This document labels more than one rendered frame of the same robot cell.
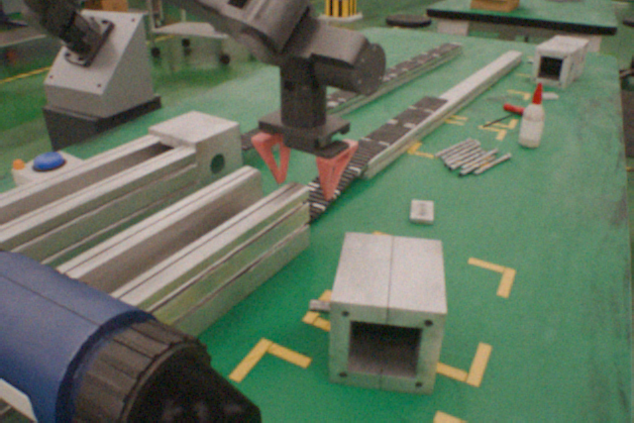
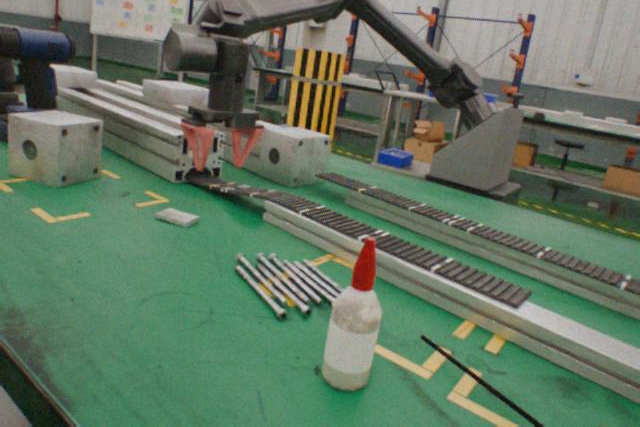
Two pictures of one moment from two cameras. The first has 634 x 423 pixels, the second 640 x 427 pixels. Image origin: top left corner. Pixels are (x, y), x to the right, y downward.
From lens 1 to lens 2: 1.10 m
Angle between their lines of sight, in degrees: 89
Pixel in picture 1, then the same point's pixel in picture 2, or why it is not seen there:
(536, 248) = (58, 242)
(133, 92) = (463, 171)
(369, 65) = (171, 48)
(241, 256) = (140, 135)
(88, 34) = (472, 114)
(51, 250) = not seen: hidden behind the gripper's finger
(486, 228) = (120, 235)
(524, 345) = not seen: outside the picture
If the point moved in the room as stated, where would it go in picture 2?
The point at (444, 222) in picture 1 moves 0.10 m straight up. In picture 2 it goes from (153, 223) to (158, 149)
